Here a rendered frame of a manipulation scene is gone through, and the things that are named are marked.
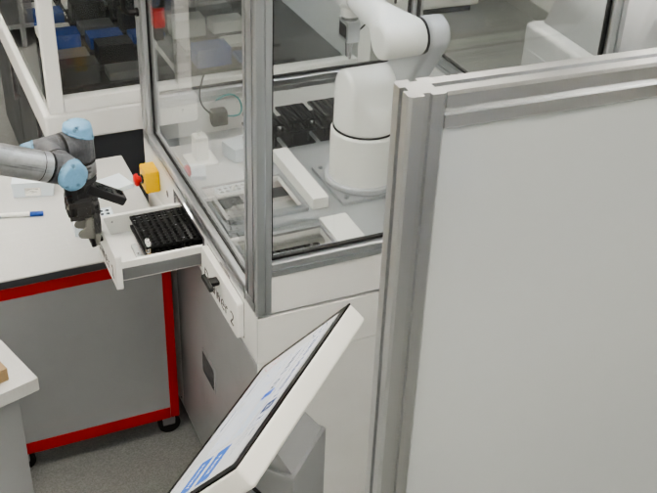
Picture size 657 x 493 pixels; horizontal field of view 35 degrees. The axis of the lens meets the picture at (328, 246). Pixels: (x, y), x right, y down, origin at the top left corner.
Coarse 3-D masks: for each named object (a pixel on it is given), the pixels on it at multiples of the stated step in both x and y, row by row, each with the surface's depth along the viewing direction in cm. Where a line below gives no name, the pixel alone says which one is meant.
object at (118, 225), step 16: (144, 208) 304; (160, 208) 305; (112, 224) 301; (128, 224) 303; (128, 240) 300; (128, 256) 293; (144, 256) 283; (160, 256) 284; (176, 256) 286; (192, 256) 288; (128, 272) 282; (144, 272) 284; (160, 272) 287
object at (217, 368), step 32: (192, 288) 309; (192, 320) 318; (224, 320) 282; (192, 352) 326; (224, 352) 289; (352, 352) 273; (192, 384) 336; (224, 384) 296; (352, 384) 279; (192, 416) 345; (224, 416) 303; (320, 416) 280; (352, 416) 285; (352, 448) 292; (352, 480) 299
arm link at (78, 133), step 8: (72, 120) 269; (80, 120) 269; (88, 120) 270; (64, 128) 266; (72, 128) 265; (80, 128) 266; (88, 128) 267; (64, 136) 266; (72, 136) 266; (80, 136) 266; (88, 136) 268; (72, 144) 266; (80, 144) 267; (88, 144) 269; (72, 152) 267; (80, 152) 268; (88, 152) 270; (80, 160) 270; (88, 160) 271
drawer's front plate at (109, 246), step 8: (104, 224) 289; (104, 232) 286; (104, 240) 287; (112, 240) 283; (104, 248) 289; (112, 248) 279; (112, 256) 278; (120, 256) 277; (112, 264) 281; (120, 264) 278; (120, 272) 279; (112, 280) 286; (120, 280) 281; (120, 288) 282
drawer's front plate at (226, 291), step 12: (204, 252) 280; (204, 264) 282; (216, 264) 275; (216, 276) 273; (216, 288) 276; (228, 288) 266; (216, 300) 278; (228, 300) 267; (240, 300) 261; (228, 312) 270; (240, 312) 262; (240, 324) 264; (240, 336) 266
